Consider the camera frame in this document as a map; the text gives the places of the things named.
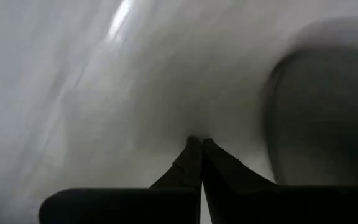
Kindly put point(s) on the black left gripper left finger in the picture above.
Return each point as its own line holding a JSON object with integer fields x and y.
{"x": 135, "y": 205}

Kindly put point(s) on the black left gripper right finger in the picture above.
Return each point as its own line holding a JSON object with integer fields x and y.
{"x": 275, "y": 205}

